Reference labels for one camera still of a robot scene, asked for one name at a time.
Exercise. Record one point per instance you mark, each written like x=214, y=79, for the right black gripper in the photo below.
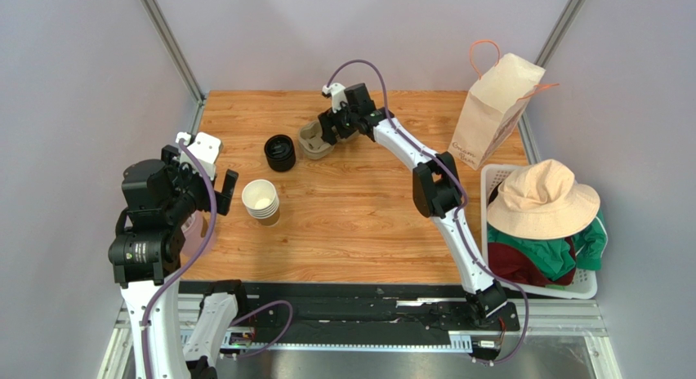
x=332, y=127

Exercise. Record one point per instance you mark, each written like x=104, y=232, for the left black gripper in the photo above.
x=170, y=154

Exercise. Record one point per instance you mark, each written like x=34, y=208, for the pulp cup carrier tray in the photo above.
x=313, y=146

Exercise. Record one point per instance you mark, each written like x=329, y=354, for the stack of paper cups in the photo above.
x=261, y=200

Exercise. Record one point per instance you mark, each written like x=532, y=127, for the paper takeout bag orange handles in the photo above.
x=494, y=105

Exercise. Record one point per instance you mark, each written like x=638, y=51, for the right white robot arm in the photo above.
x=437, y=195

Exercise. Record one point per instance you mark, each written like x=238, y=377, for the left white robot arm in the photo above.
x=161, y=195

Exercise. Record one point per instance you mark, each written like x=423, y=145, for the pink cup with straws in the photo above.
x=194, y=230

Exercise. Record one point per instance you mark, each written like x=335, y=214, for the stack of black lids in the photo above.
x=280, y=153

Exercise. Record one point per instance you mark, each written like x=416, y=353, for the dark red garment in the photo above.
x=512, y=265

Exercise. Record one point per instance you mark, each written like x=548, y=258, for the beige bucket hat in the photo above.
x=543, y=201

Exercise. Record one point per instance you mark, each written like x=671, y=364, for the green garment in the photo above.
x=552, y=256

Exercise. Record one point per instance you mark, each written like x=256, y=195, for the white plastic basket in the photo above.
x=583, y=284

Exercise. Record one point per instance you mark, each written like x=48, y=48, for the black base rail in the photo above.
x=358, y=314

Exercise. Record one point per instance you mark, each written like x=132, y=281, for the aluminium frame base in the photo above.
x=557, y=339

